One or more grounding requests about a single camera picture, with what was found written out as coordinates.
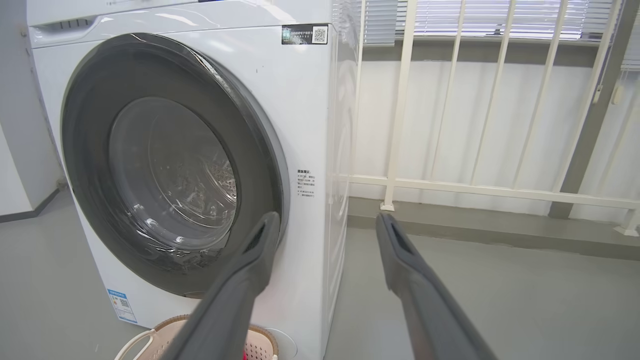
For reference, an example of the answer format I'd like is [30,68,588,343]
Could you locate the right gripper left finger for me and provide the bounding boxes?
[159,210,282,360]

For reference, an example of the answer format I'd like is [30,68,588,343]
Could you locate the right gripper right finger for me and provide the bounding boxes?
[374,212,499,360]

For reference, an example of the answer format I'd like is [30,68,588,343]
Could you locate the round black glass washer door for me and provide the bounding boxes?
[60,32,291,300]

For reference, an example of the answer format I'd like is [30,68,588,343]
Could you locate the cream perforated basket brown rim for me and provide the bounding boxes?
[114,313,279,360]

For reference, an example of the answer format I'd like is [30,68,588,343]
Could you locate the white front-load washing machine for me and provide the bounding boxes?
[25,0,362,360]

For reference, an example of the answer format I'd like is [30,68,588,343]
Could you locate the round white filter cover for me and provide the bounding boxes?
[264,327,299,360]

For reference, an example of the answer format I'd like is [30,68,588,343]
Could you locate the blue energy label sticker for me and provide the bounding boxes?
[106,288,139,325]

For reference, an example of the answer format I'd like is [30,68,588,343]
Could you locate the black printed text label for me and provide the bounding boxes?
[295,168,317,200]

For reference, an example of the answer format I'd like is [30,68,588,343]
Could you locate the white metal railing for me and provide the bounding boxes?
[332,0,640,238]

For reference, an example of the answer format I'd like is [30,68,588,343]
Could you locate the black QR code sticker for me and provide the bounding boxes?
[281,23,330,46]

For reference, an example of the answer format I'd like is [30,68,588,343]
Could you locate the grey vertical post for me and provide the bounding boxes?
[547,0,640,220]

